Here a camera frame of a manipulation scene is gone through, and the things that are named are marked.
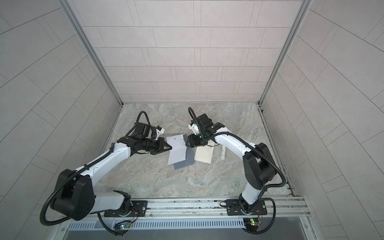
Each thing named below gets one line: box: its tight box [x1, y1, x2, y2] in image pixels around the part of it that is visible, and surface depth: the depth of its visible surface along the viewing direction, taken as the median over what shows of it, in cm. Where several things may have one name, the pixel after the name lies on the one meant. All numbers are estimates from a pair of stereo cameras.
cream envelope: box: [194, 139, 215, 164], surface depth 92 cm
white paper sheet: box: [166, 134, 187, 166], surface depth 85 cm
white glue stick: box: [220, 145, 226, 160], surface depth 90 cm
